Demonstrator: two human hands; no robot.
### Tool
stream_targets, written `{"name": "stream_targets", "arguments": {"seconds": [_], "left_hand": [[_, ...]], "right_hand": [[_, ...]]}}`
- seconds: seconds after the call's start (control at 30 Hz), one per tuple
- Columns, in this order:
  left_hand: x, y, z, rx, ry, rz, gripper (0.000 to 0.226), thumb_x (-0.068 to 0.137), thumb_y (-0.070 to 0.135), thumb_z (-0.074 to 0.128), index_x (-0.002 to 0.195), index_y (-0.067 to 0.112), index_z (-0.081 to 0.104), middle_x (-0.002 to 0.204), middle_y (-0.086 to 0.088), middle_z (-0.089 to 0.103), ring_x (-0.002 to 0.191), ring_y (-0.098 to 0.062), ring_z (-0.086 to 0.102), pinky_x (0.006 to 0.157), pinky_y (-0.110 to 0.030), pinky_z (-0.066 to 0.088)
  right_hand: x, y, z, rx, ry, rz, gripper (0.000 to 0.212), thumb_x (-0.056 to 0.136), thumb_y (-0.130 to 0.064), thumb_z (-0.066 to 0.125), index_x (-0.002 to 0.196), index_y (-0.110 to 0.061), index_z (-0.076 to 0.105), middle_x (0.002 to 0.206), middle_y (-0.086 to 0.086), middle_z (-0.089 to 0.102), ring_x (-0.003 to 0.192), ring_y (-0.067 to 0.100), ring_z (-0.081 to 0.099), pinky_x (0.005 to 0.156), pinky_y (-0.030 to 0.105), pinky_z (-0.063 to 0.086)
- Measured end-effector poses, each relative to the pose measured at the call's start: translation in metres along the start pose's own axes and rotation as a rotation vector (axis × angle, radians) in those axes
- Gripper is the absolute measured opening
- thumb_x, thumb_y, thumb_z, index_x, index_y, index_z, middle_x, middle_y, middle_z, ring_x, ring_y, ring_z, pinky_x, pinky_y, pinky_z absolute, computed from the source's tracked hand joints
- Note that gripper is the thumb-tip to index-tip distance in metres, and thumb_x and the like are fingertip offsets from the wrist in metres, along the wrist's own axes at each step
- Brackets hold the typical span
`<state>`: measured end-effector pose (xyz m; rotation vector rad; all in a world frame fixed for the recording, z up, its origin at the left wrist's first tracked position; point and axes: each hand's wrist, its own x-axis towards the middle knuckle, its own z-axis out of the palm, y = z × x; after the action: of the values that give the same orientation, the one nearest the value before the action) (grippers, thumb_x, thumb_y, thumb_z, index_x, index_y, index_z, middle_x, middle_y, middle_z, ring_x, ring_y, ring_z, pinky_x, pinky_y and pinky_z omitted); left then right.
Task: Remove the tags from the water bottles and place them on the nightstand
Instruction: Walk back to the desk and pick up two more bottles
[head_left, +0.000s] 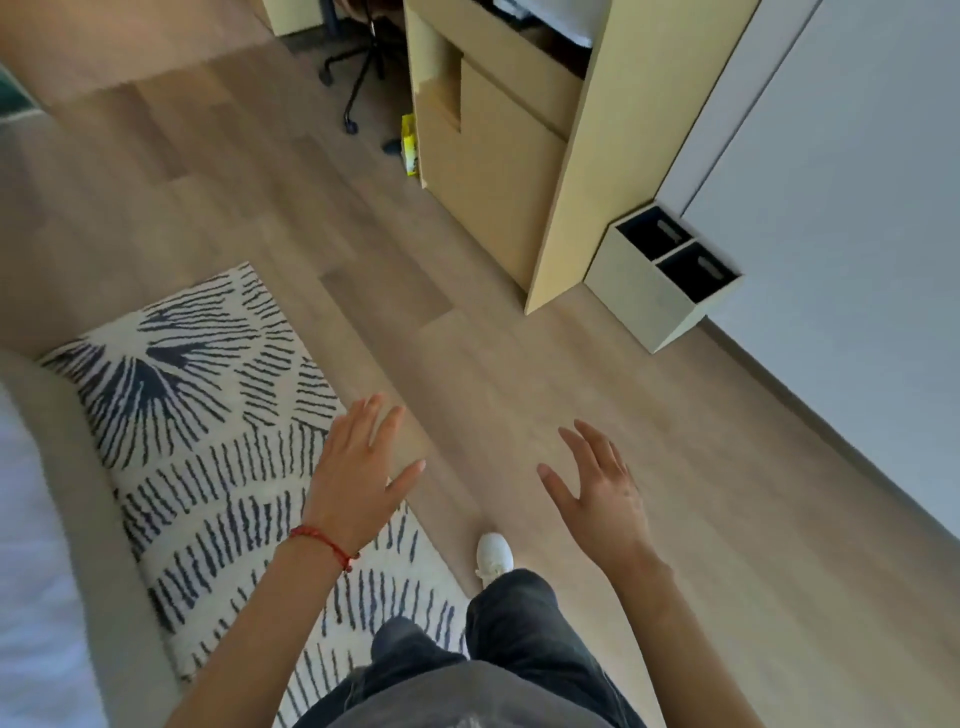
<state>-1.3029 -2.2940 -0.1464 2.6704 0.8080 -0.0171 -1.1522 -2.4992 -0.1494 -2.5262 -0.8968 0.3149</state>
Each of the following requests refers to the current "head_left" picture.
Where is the person's right hand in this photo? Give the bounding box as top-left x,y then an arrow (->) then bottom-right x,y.
536,418 -> 661,579

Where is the person's left hand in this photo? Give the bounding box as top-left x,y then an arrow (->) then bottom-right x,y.
299,393 -> 427,556

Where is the person's right forearm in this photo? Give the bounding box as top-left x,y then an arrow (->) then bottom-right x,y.
599,554 -> 763,728

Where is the person's right shoe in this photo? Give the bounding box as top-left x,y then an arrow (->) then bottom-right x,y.
474,532 -> 517,590

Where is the person's right leg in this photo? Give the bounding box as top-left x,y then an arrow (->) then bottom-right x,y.
464,568 -> 648,728

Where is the person's leg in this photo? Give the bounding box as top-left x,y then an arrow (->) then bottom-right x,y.
464,568 -> 648,728
369,617 -> 470,676

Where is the person's left leg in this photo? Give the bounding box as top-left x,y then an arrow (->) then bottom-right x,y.
369,617 -> 470,676

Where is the person's grey shirt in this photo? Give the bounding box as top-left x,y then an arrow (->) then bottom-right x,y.
296,659 -> 620,728

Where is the white divided waste bin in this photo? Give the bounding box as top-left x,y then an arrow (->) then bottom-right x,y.
583,202 -> 745,355

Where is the white bed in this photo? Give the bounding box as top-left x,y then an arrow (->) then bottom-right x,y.
0,348 -> 185,728

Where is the yellow plastic bag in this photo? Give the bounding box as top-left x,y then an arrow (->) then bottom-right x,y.
399,112 -> 423,179

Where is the red string bracelet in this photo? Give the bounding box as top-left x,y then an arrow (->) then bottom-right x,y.
288,524 -> 361,573

